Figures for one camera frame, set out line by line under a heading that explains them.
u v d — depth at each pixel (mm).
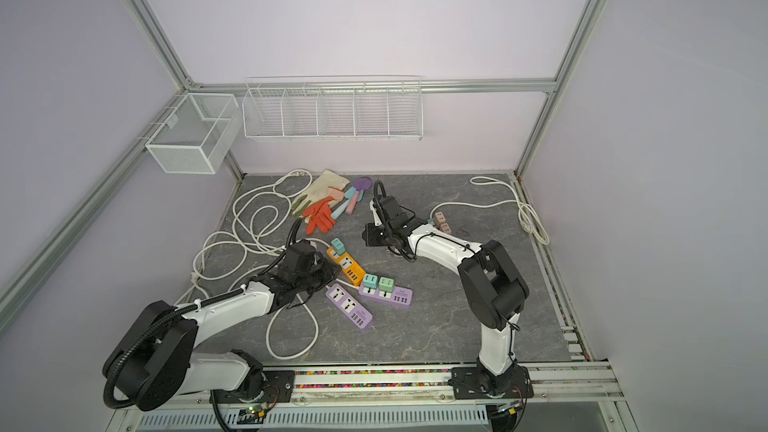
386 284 845
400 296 865
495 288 489
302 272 698
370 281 846
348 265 932
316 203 1110
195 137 964
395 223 719
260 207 1115
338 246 915
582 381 765
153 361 418
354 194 1122
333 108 1026
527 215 1084
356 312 826
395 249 724
